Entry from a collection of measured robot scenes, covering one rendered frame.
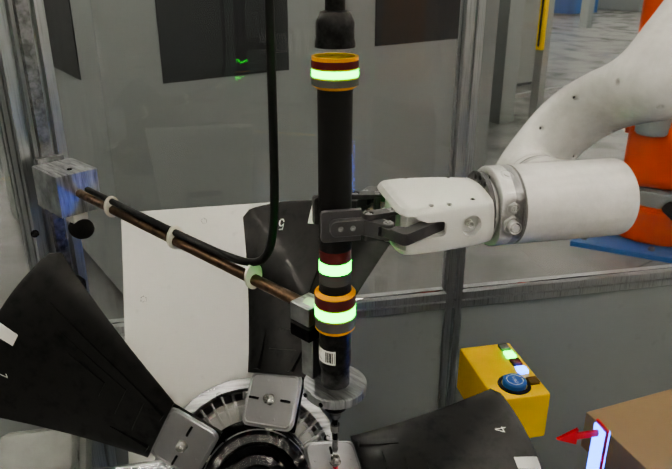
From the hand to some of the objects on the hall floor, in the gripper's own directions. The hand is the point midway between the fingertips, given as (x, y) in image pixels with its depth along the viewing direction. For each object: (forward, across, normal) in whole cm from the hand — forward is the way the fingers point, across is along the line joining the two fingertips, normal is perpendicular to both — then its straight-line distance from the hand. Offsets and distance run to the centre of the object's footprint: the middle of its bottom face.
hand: (336, 217), depth 65 cm
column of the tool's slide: (+41, -59, +151) cm, 167 cm away
